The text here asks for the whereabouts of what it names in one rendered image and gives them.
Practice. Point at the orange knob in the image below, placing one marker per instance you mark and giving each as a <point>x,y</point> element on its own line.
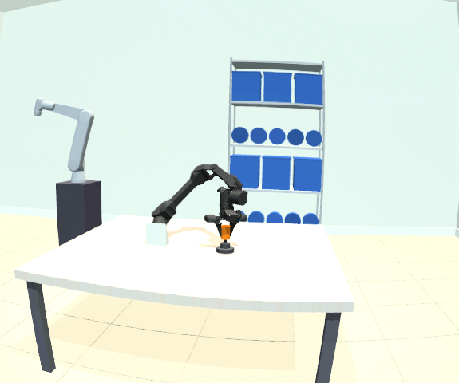
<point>225,232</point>

